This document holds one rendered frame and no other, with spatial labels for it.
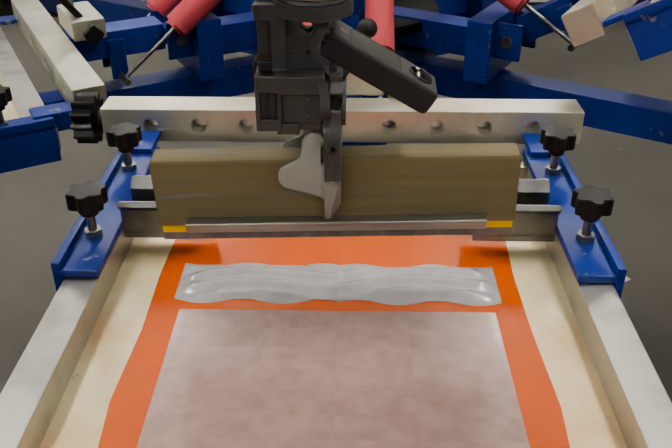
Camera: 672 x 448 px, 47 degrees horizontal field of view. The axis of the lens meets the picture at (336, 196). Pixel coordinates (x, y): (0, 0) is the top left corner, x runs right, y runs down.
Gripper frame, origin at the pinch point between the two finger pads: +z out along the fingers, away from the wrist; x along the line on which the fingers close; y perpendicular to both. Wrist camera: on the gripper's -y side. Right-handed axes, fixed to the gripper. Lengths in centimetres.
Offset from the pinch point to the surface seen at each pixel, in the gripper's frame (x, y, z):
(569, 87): -71, -43, 16
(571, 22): -44, -34, -5
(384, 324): 3.2, -5.2, 13.6
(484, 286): -3.0, -16.6, 13.1
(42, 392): 17.3, 25.3, 10.4
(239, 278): -3.6, 10.9, 12.9
